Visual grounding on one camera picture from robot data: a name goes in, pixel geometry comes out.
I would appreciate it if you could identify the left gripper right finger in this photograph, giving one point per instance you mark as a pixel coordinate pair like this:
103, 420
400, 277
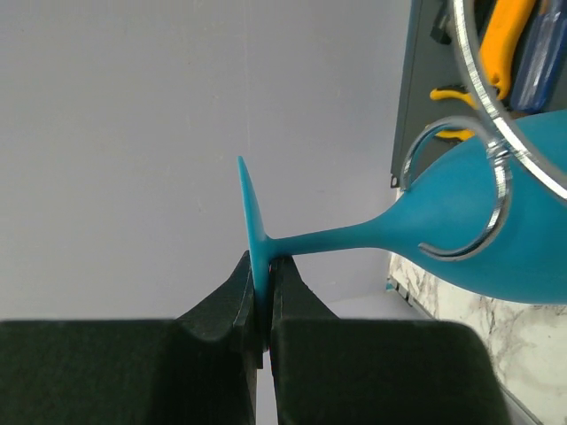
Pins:
329, 370

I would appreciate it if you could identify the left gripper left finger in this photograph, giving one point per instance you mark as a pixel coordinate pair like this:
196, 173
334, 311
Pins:
200, 368

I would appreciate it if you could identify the blue plastic goblet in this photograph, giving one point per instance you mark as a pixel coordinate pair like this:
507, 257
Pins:
474, 218

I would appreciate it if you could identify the dark grey tray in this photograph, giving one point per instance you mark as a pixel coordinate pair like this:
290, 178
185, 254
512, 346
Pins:
428, 65

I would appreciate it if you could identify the red blue screwdriver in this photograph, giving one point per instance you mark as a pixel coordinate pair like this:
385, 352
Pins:
542, 59

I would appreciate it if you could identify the small chrome ring rack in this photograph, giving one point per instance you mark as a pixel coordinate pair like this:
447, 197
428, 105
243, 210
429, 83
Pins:
501, 136

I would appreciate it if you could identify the orange handled pliers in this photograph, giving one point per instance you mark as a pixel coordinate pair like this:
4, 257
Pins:
452, 115

